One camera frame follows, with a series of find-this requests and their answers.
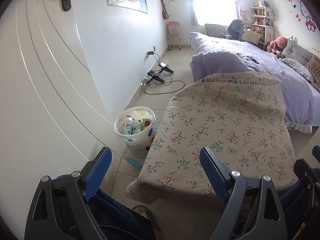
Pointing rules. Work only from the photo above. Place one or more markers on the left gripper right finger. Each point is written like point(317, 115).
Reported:
point(252, 207)

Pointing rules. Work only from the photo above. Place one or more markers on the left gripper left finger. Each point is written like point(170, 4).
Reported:
point(79, 187)

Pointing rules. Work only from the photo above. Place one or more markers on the white plastic bottle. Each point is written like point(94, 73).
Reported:
point(128, 125)

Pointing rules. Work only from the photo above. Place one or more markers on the white trash bin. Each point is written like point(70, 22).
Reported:
point(144, 130)

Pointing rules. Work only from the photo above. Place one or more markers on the blue clothing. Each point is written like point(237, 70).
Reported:
point(116, 220)

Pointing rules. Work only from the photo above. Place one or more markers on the floral cream cloth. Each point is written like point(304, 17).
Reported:
point(239, 116)

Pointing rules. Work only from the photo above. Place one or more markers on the brown knitted pillow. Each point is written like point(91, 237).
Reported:
point(314, 68)

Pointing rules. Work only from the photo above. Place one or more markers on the purple bed blanket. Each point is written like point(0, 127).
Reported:
point(218, 55)

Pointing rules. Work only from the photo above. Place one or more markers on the black floor pedal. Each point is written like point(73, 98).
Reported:
point(154, 76)
point(165, 68)

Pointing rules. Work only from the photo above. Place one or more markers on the grey pillow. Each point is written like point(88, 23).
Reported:
point(297, 53)

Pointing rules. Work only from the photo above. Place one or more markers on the pink plush toy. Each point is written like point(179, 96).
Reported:
point(277, 45)

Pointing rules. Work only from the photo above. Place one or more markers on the blue desk chair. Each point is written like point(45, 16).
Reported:
point(235, 30)

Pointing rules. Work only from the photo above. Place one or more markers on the white bookshelf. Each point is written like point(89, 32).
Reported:
point(262, 22)

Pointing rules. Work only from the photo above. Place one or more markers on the window curtain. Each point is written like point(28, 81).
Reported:
point(194, 20)

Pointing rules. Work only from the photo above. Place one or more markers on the pink small chair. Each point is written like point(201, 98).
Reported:
point(173, 34)

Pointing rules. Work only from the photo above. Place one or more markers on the hello kitty wall sticker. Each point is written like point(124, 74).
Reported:
point(301, 14)

